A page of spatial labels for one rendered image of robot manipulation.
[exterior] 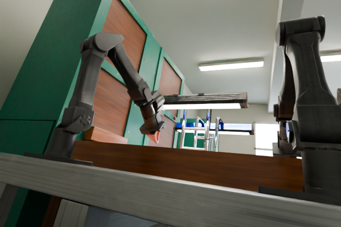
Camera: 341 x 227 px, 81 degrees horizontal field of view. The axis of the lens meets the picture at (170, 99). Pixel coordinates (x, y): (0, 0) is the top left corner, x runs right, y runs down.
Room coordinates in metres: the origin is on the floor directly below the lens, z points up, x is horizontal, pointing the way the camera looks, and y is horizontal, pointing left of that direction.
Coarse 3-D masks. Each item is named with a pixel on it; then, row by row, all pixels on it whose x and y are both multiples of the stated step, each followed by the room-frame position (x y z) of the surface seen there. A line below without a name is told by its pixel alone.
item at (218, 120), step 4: (196, 120) 1.40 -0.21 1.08; (200, 120) 1.45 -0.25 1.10; (216, 120) 1.33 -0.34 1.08; (220, 120) 1.38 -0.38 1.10; (196, 124) 1.39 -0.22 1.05; (216, 124) 1.33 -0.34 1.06; (220, 124) 1.47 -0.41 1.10; (216, 128) 1.33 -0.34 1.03; (196, 132) 1.40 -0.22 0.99; (216, 132) 1.33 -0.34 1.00; (196, 136) 1.39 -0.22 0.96; (200, 136) 1.38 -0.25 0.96; (216, 136) 1.33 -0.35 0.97; (196, 140) 1.40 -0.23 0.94; (216, 140) 1.33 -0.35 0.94; (216, 144) 1.33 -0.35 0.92; (216, 148) 1.33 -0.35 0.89
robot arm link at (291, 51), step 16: (288, 32) 0.36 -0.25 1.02; (304, 32) 0.35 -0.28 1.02; (288, 48) 0.38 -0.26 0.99; (304, 48) 0.34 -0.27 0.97; (304, 64) 0.34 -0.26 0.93; (320, 64) 0.33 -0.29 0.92; (304, 80) 0.34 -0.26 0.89; (320, 80) 0.33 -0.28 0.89; (304, 96) 0.33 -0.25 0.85; (320, 96) 0.32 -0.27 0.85; (304, 112) 0.32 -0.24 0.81; (320, 112) 0.31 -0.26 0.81; (336, 112) 0.30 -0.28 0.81; (304, 128) 0.32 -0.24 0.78; (320, 128) 0.31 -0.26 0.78; (336, 128) 0.30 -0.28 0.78
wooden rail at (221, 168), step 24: (96, 144) 0.84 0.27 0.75; (120, 144) 0.78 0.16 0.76; (120, 168) 0.77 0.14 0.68; (144, 168) 0.72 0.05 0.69; (168, 168) 0.68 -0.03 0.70; (192, 168) 0.64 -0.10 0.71; (216, 168) 0.61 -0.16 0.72; (240, 168) 0.58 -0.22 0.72; (264, 168) 0.55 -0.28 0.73; (288, 168) 0.52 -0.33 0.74
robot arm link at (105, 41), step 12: (96, 36) 0.53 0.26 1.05; (108, 36) 0.56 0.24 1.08; (120, 36) 0.59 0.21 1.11; (108, 48) 0.57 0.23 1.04; (120, 48) 0.62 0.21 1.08; (120, 60) 0.64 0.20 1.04; (120, 72) 0.68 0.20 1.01; (132, 72) 0.68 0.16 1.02; (132, 84) 0.70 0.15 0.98; (144, 84) 0.73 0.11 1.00; (132, 96) 0.76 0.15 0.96; (144, 96) 0.74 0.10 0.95
